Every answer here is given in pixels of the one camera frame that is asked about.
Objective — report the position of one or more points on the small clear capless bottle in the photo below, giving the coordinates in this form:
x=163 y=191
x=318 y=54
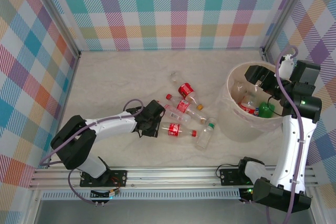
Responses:
x=174 y=78

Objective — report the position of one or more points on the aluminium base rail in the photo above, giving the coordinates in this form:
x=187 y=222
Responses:
x=170 y=176

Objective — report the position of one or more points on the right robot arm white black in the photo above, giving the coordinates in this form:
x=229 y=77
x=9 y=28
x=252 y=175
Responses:
x=291 y=155

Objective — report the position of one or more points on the small black connector board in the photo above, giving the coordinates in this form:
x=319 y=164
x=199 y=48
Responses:
x=248 y=191
x=98 y=195

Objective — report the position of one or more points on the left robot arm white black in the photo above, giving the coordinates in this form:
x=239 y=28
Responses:
x=113 y=125

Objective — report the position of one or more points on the clear plastic bin liner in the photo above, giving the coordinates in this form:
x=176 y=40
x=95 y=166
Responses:
x=265 y=125

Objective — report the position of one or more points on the grey metal shelf panel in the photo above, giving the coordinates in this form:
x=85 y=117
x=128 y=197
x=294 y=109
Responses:
x=170 y=213

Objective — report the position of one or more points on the beige round bin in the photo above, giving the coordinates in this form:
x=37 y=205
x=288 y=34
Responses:
x=236 y=129

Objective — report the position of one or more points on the thin aluminium wall rail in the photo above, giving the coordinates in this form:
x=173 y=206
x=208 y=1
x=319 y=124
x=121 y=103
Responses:
x=170 y=49

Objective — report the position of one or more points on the wide red label bottle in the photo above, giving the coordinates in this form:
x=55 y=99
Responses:
x=185 y=89

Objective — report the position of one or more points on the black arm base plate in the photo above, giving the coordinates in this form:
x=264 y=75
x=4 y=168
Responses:
x=118 y=178
x=228 y=176

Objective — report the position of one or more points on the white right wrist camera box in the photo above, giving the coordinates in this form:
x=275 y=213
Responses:
x=285 y=68

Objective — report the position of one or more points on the square clear bottle green cap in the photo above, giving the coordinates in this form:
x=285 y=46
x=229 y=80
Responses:
x=204 y=140

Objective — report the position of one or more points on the green plastic bottle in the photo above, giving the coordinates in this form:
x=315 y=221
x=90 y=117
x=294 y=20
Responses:
x=266 y=111

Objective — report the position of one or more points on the aluminium frame post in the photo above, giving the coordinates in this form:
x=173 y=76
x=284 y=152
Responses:
x=286 y=11
x=58 y=16

